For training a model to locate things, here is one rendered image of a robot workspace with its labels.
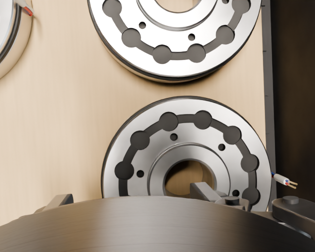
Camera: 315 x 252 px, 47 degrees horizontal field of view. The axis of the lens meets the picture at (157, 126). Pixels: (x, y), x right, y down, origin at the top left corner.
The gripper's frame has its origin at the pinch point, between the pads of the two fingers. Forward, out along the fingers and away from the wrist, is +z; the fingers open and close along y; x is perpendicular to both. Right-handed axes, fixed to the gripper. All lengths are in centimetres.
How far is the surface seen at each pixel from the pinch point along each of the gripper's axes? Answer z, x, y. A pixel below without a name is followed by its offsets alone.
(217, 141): 5.7, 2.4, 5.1
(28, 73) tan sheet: 8.9, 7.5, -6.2
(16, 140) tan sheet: 9.0, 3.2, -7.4
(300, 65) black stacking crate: 5.1, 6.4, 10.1
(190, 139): 5.7, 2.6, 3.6
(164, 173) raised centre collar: 5.2, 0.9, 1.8
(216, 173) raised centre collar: 5.2, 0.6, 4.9
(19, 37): 7.2, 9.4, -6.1
